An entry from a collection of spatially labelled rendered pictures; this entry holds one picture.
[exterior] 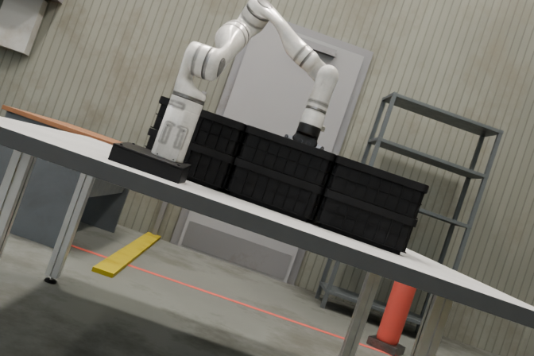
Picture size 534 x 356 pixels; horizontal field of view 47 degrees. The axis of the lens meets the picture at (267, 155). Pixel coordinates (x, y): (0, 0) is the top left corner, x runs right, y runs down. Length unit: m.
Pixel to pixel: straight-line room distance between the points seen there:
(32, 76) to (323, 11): 2.61
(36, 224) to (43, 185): 0.23
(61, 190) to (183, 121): 2.20
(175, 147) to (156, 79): 3.85
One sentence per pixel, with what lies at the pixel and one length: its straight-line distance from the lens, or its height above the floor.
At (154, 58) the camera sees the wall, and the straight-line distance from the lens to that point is 5.54.
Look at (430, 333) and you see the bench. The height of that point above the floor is 0.49.
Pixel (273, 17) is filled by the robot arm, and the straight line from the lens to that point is 2.03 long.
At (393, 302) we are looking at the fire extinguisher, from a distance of 4.15.
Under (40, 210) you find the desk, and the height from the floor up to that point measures 0.18.
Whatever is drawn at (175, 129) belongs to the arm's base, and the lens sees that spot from 1.68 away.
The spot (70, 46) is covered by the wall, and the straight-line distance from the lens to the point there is 5.71.
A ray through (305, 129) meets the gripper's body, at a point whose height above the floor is 0.98.
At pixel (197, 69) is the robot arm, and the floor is 1.00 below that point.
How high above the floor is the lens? 0.78
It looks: 2 degrees up
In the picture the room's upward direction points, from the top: 19 degrees clockwise
